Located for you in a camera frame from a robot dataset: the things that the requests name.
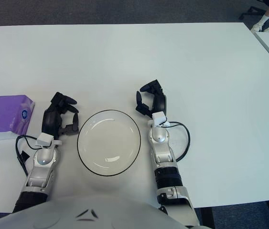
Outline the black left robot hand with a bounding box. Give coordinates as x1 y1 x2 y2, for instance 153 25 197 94
41 92 80 141

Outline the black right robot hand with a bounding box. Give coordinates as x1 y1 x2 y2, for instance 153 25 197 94
135 79 168 120

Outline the purple tissue paper pack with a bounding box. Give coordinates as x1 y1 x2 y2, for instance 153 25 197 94
0 94 35 141

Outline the white plate with black rim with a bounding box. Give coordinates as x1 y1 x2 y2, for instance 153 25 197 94
76 109 141 177

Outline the grey robot torso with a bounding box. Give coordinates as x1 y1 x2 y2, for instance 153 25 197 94
0 194 194 229

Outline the black office chair base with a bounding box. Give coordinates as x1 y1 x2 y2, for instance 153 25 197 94
239 5 269 20

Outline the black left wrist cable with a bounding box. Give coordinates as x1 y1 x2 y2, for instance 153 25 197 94
15 135 42 177

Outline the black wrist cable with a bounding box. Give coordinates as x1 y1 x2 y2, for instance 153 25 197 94
164 121 191 163
15 135 42 177

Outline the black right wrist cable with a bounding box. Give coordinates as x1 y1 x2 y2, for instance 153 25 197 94
164 121 191 163

